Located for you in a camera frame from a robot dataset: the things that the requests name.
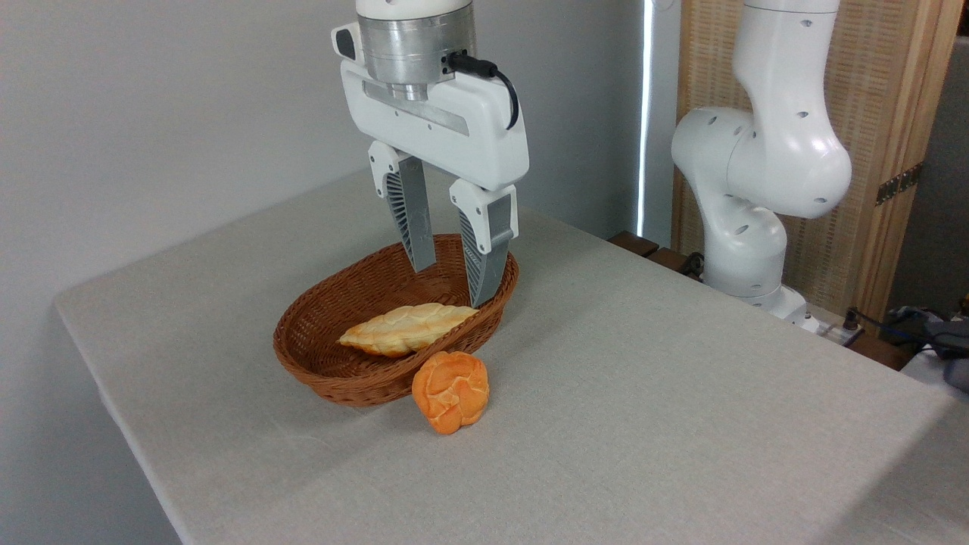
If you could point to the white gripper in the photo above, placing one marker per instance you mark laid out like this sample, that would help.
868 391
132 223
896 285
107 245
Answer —
469 144

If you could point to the round orange bread roll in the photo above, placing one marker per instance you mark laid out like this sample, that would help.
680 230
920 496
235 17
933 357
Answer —
452 391

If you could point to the long pale braided bread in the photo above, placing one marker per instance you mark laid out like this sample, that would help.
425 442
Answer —
405 329

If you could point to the brown wicker basket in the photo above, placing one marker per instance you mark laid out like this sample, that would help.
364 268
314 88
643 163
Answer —
333 333

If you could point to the grey tablecloth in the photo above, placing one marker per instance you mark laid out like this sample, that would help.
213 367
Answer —
643 424

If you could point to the metal screen hinge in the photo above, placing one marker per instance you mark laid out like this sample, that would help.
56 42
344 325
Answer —
899 184

